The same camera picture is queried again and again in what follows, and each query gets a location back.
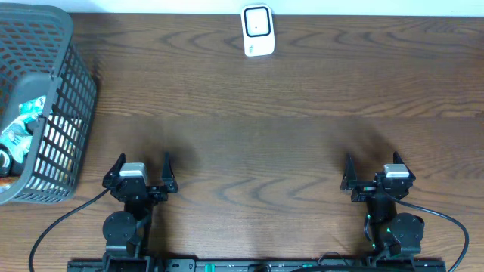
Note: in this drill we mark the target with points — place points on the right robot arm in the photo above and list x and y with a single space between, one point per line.
394 236

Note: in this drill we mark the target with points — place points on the white barcode scanner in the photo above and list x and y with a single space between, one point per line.
258 30

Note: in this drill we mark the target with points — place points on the dark grey plastic basket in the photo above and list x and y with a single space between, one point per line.
38 57

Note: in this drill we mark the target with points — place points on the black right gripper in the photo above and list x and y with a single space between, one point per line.
364 188

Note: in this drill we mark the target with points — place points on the teal white snack packet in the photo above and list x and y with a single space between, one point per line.
17 140

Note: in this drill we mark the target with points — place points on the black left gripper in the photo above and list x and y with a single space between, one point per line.
140 190

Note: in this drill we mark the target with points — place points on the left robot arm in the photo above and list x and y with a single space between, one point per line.
127 232

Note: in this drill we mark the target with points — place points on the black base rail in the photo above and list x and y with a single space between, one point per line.
190 265

